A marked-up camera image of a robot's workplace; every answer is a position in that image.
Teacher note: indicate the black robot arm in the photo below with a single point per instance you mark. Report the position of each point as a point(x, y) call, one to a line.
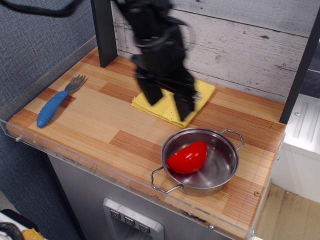
point(147, 17)

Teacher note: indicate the black post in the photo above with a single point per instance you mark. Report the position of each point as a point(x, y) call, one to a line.
point(303, 67)
point(104, 31)

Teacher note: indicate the right black post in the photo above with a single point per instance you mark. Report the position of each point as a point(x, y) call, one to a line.
point(303, 67)

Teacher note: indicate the white toy sink unit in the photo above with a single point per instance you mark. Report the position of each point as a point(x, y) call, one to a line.
point(297, 165)

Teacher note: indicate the yellow folded cloth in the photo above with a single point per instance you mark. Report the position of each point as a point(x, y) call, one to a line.
point(166, 108)

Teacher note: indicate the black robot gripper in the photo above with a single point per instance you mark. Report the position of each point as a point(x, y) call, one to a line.
point(161, 66)

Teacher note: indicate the yellow object at corner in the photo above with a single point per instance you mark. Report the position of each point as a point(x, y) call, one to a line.
point(32, 234)

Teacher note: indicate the red half-sphere object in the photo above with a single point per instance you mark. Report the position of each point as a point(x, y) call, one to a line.
point(189, 159)

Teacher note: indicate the stainless steel pot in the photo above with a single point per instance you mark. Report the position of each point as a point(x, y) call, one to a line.
point(220, 167)

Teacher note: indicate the blue handled fork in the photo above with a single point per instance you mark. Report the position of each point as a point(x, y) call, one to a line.
point(50, 108)

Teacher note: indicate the left black post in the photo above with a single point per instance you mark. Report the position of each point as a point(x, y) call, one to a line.
point(104, 31)

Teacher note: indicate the silver dispenser panel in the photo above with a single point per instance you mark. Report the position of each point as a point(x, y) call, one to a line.
point(128, 224)

